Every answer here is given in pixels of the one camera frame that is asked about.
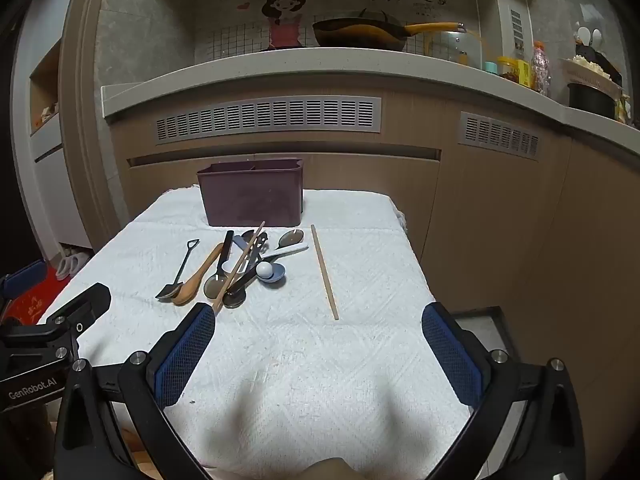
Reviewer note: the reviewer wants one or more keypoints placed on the blue spoon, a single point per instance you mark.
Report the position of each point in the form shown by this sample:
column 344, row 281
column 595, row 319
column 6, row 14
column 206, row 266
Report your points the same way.
column 278, row 275

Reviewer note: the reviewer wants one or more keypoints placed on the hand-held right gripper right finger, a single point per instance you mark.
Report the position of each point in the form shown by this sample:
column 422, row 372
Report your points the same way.
column 450, row 360

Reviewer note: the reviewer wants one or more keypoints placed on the teal cup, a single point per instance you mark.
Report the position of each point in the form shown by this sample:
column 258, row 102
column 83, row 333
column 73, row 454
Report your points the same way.
column 490, row 67

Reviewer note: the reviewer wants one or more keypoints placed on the glass pot lid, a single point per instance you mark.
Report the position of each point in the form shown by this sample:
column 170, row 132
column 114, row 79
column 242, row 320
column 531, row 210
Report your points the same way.
column 450, row 47

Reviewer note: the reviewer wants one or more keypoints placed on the yellow box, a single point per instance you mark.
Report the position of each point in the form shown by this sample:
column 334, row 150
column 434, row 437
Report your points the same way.
column 525, row 74

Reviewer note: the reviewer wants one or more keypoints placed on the black shovel-shaped spoon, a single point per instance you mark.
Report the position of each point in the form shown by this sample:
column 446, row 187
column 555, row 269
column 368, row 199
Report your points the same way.
column 167, row 292

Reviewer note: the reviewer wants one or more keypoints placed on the white shelf unit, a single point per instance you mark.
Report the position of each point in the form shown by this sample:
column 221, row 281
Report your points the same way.
column 50, row 170

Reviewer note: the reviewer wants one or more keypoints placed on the red floor mat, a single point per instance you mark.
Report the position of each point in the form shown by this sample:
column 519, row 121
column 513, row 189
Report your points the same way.
column 30, row 305

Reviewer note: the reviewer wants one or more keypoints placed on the white textured towel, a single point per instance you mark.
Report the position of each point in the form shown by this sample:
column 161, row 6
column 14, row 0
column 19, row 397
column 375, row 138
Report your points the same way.
column 300, row 385

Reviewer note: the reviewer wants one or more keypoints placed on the dark translucent spoon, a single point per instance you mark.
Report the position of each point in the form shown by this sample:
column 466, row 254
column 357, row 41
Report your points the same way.
column 215, row 286

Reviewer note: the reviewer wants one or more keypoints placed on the short grey vent grille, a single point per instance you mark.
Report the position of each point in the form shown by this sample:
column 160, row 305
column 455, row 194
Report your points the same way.
column 500, row 136

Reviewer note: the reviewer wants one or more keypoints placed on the white plastic ladle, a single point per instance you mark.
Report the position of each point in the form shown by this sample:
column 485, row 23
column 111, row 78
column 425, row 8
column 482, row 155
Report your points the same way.
column 596, row 36
column 581, row 36

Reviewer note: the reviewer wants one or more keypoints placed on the wooden chopstick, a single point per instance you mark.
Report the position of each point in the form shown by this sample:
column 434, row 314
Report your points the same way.
column 239, row 266
column 325, row 272

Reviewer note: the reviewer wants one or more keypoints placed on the black pot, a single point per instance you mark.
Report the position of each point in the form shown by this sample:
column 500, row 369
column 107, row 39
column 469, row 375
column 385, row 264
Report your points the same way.
column 591, row 102

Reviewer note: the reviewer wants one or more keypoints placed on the cartoon wall sticker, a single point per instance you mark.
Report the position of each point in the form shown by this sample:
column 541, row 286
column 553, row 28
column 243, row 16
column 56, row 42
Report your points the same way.
column 285, row 5

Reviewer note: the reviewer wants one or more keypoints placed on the white slipper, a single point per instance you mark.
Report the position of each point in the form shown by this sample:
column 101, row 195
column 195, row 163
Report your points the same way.
column 79, row 260
column 62, row 266

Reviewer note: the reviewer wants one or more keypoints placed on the plastic bottle orange cap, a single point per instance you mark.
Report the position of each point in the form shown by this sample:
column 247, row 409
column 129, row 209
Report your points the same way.
column 540, row 70

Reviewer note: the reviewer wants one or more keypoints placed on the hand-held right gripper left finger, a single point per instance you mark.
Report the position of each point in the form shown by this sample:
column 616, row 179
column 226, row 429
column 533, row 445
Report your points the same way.
column 185, row 355

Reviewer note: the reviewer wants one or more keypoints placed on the purple plastic utensil holder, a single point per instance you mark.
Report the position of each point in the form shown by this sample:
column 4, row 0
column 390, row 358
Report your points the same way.
column 250, row 195

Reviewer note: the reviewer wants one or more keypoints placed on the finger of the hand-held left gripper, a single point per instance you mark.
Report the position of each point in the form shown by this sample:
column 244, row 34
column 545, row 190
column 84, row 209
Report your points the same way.
column 85, row 305
column 27, row 274

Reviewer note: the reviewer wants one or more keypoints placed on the grey kitchen countertop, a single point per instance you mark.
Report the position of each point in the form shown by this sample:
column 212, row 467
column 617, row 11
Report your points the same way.
column 250, row 67

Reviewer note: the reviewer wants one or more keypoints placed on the wooden kitchen cabinet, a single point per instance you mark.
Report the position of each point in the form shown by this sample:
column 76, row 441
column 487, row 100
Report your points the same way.
column 475, row 210

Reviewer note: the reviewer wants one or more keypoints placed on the long grey vent grille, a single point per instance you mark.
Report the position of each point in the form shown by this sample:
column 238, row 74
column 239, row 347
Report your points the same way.
column 270, row 117

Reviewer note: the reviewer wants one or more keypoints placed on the white ceramic spoon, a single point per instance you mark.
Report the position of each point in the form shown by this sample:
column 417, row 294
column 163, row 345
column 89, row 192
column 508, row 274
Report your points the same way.
column 265, row 271

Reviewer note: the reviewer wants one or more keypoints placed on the cardboard box on ledge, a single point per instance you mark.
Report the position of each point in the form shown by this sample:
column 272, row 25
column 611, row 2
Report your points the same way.
column 582, row 74

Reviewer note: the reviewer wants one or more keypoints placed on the small white spoon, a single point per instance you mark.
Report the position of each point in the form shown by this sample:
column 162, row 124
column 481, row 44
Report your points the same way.
column 229, row 266

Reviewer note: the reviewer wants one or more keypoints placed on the black utensil crock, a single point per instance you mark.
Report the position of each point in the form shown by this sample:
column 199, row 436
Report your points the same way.
column 602, row 57

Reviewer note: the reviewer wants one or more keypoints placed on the white wall appliance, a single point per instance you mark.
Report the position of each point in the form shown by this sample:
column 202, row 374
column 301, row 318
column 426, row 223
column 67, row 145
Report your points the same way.
column 515, row 20

